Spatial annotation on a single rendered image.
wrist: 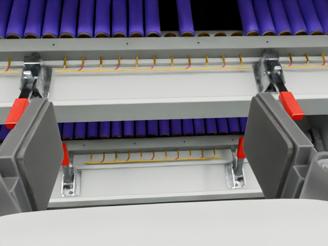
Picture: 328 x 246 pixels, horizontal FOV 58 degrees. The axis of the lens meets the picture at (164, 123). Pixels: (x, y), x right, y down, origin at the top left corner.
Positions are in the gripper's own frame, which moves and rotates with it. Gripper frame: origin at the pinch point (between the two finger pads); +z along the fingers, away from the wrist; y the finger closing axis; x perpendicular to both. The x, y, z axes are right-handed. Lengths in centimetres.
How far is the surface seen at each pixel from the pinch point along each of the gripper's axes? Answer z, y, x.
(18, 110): 14.7, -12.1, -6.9
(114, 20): 27.0, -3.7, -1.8
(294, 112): 13.4, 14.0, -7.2
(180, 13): 28.1, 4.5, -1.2
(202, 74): 22.3, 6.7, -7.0
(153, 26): 25.9, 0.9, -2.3
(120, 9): 28.4, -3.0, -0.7
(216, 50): 22.8, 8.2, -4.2
